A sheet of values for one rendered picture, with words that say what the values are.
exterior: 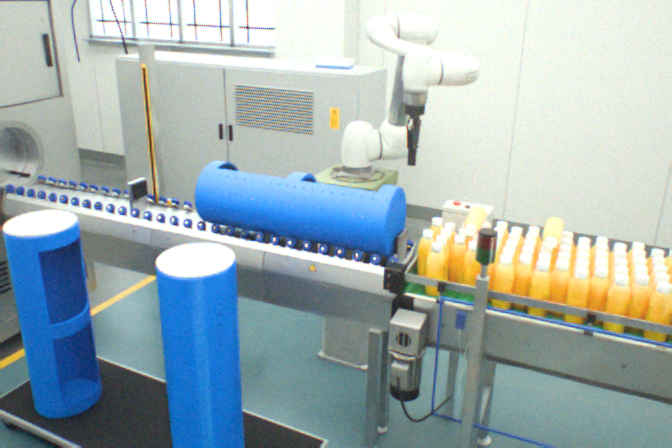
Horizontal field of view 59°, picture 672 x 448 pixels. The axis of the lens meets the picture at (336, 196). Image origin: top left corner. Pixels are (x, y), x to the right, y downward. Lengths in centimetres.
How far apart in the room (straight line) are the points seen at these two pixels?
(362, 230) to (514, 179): 295
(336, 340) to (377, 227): 123
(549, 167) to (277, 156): 218
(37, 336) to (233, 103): 232
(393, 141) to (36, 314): 178
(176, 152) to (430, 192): 220
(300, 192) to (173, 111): 259
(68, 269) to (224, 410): 102
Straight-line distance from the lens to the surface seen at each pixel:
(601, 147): 496
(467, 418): 224
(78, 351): 317
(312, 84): 409
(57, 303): 306
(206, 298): 214
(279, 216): 242
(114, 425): 294
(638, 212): 509
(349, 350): 335
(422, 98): 220
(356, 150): 295
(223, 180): 256
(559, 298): 220
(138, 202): 303
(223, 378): 234
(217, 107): 456
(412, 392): 230
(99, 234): 309
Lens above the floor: 196
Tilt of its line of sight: 19 degrees down
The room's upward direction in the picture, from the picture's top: 1 degrees clockwise
